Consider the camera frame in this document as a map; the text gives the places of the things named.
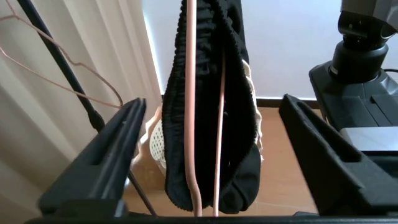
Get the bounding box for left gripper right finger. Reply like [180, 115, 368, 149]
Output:
[279, 94, 398, 217]

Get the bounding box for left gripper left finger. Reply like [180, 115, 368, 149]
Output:
[37, 98, 147, 216]

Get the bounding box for pink clothes hanger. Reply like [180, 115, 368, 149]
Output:
[183, 0, 227, 218]
[0, 0, 124, 110]

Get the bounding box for black shorts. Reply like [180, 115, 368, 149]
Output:
[161, 0, 264, 215]

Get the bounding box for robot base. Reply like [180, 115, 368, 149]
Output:
[308, 60, 398, 175]

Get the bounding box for white laundry basket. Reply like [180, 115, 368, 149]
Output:
[138, 104, 168, 169]

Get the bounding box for black clothes rack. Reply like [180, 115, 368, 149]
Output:
[16, 0, 159, 218]

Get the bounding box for beige curtain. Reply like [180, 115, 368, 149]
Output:
[0, 0, 163, 218]

